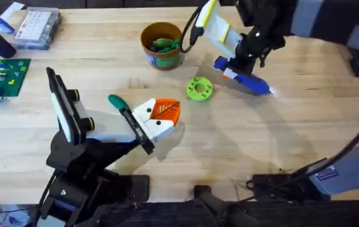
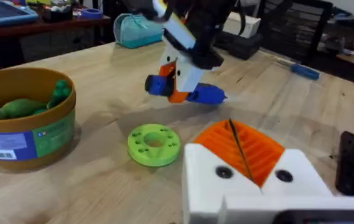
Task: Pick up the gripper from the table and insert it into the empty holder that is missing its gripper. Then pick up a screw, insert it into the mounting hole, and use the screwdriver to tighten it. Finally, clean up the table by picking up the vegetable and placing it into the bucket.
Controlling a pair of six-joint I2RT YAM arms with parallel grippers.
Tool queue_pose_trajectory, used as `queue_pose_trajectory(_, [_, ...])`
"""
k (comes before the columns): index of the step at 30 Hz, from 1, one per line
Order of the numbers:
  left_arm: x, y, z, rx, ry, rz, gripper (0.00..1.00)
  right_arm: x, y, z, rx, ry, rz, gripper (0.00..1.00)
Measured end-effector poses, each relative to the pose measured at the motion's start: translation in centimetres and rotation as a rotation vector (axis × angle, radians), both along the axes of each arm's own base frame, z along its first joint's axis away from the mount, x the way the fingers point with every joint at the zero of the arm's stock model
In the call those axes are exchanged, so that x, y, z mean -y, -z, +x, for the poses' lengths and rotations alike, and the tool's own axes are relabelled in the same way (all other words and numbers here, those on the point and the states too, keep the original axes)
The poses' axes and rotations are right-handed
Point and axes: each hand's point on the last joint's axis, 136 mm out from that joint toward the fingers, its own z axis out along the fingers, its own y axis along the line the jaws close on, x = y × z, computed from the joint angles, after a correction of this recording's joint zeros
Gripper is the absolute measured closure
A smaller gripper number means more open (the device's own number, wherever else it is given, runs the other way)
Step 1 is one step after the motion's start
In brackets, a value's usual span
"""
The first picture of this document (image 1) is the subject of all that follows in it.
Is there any blue electric screwdriver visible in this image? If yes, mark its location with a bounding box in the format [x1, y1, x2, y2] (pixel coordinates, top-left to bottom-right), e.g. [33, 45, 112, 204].
[213, 55, 274, 96]

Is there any green disc with holes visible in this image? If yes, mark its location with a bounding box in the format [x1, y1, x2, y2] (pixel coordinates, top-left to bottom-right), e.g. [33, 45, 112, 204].
[185, 76, 215, 103]

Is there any right wrist upright plate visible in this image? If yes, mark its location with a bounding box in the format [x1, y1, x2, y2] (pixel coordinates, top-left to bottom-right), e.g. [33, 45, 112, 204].
[194, 0, 244, 59]

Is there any wrist upright plate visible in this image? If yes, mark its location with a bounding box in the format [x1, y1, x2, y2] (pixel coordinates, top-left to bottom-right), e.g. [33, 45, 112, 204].
[45, 66, 83, 146]
[194, 0, 244, 59]

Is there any left wrist upright plate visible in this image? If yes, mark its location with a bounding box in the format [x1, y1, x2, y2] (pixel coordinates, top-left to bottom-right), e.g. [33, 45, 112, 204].
[45, 66, 83, 146]

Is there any brown tub with toys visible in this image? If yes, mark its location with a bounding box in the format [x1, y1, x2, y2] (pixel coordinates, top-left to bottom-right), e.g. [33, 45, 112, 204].
[139, 21, 185, 71]

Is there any green board with blocks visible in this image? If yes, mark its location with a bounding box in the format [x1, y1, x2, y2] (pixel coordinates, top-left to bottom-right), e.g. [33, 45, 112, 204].
[0, 58, 32, 98]

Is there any clear plastic parts box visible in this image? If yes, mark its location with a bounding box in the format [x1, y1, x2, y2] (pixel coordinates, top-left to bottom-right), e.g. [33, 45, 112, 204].
[13, 6, 62, 51]

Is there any white paper sheet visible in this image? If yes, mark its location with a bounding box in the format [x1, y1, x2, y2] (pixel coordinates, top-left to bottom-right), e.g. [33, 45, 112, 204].
[0, 1, 26, 23]

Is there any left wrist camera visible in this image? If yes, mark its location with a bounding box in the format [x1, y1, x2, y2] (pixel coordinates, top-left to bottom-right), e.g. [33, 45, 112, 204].
[66, 89, 96, 133]

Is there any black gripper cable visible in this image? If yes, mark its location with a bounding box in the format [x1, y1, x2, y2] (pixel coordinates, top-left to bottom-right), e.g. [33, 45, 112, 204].
[179, 5, 206, 54]

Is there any black post on rail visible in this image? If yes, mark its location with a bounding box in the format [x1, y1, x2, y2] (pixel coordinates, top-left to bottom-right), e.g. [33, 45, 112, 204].
[192, 185, 264, 227]

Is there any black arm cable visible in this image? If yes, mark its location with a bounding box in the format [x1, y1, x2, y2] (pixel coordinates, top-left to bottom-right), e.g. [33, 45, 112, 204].
[291, 107, 359, 178]

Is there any black rail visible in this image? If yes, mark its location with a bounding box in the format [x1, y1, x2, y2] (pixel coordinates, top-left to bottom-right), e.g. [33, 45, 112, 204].
[37, 200, 359, 227]

